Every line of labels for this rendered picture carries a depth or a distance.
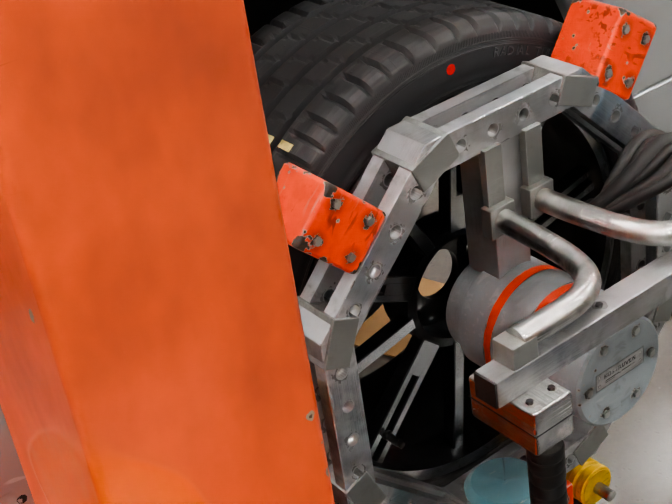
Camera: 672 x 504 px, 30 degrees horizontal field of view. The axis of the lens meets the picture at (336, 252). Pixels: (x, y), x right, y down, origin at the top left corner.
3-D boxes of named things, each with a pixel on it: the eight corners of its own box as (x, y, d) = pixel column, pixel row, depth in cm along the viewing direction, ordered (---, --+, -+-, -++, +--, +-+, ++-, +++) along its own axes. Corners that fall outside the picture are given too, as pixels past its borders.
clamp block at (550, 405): (507, 392, 124) (504, 348, 121) (575, 433, 117) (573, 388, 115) (470, 416, 122) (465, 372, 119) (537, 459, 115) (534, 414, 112)
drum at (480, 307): (528, 321, 154) (522, 223, 147) (666, 395, 139) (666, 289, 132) (443, 373, 148) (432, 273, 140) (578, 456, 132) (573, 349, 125)
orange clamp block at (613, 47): (579, 85, 146) (608, 11, 145) (631, 102, 140) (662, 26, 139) (542, 70, 141) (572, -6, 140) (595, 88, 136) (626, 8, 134)
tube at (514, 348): (505, 226, 136) (499, 138, 130) (644, 291, 122) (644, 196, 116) (380, 295, 128) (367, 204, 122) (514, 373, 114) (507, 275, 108)
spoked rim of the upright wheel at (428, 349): (389, 431, 184) (542, 121, 181) (500, 508, 168) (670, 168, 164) (120, 357, 149) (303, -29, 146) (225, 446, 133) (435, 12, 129)
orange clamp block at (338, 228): (342, 190, 129) (283, 159, 123) (391, 215, 123) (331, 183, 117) (311, 250, 129) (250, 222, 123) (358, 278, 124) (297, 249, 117)
